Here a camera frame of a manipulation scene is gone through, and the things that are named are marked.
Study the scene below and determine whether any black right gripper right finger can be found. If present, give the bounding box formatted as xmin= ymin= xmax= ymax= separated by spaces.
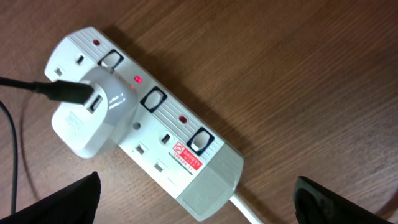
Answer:
xmin=293 ymin=176 xmax=392 ymax=224

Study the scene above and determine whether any white usb charger plug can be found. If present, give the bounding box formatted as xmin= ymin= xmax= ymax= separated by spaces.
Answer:
xmin=52 ymin=67 xmax=139 ymax=159

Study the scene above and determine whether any white power strip cord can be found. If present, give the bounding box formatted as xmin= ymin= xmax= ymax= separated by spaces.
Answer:
xmin=229 ymin=192 xmax=265 ymax=224

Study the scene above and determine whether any black charger cable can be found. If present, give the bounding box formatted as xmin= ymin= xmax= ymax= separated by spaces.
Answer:
xmin=0 ymin=77 xmax=96 ymax=215

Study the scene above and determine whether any white power strip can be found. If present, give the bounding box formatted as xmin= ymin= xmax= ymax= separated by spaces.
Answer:
xmin=45 ymin=27 xmax=244 ymax=221

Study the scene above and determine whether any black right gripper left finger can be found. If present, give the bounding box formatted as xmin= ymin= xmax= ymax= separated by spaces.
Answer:
xmin=1 ymin=172 xmax=101 ymax=224

